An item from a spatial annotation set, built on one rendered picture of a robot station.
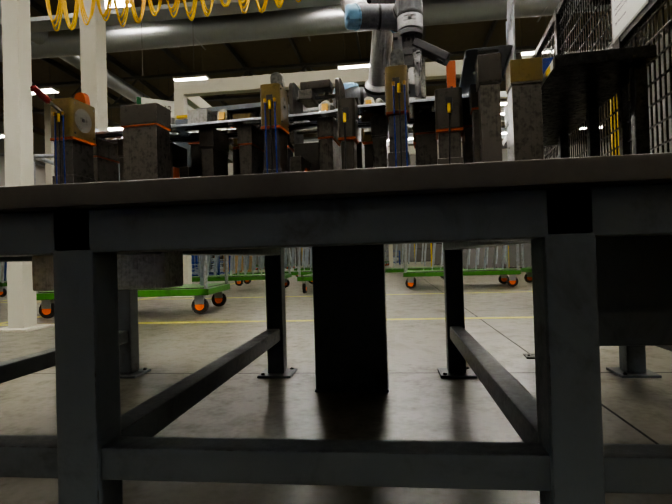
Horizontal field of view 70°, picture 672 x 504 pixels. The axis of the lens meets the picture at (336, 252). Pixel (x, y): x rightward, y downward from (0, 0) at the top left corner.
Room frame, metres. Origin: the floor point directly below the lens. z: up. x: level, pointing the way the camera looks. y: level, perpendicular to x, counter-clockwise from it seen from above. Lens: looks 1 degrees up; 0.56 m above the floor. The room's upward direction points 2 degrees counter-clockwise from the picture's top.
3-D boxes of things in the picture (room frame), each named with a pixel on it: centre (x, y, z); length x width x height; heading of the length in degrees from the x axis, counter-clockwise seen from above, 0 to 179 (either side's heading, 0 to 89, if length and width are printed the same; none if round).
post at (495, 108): (1.05, -0.35, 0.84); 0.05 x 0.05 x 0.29; 79
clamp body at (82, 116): (1.46, 0.80, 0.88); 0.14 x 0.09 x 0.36; 169
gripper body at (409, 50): (1.41, -0.23, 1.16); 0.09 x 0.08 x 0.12; 79
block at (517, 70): (1.27, -0.51, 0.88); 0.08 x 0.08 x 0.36; 79
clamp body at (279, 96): (1.34, 0.17, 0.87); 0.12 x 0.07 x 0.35; 169
